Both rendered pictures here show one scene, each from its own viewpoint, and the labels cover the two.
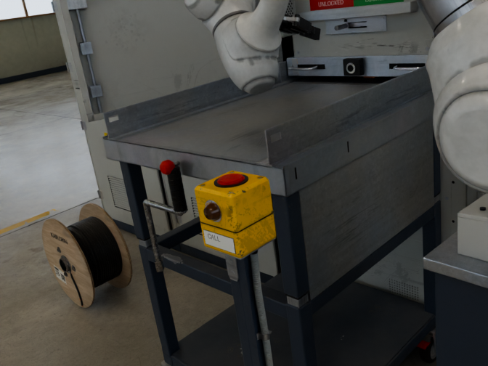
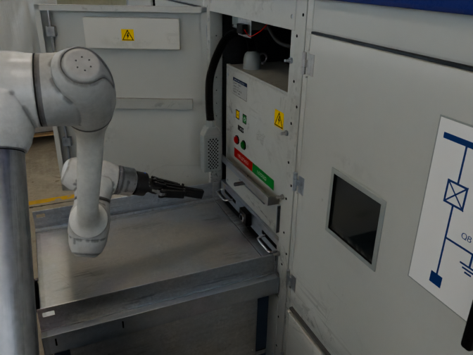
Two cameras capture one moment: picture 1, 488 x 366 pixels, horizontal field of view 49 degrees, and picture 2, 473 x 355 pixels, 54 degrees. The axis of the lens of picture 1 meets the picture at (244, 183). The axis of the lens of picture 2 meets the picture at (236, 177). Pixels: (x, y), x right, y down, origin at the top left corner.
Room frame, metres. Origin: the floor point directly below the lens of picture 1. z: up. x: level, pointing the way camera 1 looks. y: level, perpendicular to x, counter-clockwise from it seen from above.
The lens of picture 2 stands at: (0.22, -0.82, 1.70)
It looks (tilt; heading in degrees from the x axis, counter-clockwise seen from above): 24 degrees down; 19
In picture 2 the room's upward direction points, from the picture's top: 1 degrees clockwise
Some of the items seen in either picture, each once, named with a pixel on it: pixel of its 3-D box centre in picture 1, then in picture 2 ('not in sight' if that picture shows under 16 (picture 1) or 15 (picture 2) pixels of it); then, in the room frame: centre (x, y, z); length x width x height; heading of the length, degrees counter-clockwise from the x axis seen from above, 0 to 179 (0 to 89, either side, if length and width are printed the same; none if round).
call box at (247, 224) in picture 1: (235, 212); not in sight; (0.72, 0.02, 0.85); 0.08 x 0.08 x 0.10; 43
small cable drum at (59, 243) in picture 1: (86, 254); not in sight; (2.05, 0.71, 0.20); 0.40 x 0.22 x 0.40; 42
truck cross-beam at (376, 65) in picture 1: (359, 64); (254, 215); (1.63, -0.40, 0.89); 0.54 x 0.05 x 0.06; 43
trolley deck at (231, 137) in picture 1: (277, 122); (146, 255); (1.36, -0.11, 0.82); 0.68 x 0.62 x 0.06; 133
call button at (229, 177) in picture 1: (231, 182); not in sight; (0.72, 0.02, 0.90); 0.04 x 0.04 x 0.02
